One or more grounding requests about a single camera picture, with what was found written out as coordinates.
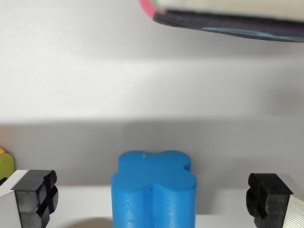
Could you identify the grey plastic bin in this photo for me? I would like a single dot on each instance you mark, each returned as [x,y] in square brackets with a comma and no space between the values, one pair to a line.
[95,71]

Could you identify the white cube with bird drawing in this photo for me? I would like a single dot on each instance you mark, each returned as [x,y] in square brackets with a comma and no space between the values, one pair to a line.
[213,23]

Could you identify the blue clover-shaped block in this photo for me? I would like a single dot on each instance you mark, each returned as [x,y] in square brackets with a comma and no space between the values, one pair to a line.
[154,190]

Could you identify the black-padded metal gripper right finger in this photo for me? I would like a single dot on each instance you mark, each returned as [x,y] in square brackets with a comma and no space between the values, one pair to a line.
[273,202]

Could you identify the black-padded metal gripper left finger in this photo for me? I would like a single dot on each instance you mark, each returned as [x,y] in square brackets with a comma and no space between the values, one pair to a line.
[28,202]

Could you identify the fabric cube with taxi print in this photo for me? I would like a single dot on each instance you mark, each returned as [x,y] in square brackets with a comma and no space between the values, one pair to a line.
[6,164]

